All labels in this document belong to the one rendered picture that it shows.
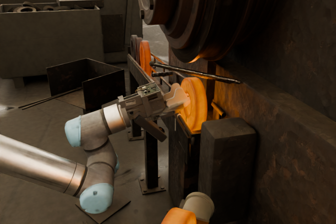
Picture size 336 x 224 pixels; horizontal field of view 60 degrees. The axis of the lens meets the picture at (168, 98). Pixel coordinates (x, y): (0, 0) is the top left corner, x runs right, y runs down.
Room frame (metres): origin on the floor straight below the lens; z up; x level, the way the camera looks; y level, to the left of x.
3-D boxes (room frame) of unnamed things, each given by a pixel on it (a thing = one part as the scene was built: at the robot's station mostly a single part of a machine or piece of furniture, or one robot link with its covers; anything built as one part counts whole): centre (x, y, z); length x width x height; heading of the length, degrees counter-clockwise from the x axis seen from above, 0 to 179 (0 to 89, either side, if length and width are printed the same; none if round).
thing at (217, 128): (0.53, -0.13, 0.68); 0.11 x 0.08 x 0.24; 104
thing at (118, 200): (1.17, 0.35, 0.36); 0.26 x 0.20 x 0.72; 49
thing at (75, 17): (3.25, 1.29, 0.39); 1.03 x 0.83 x 0.79; 108
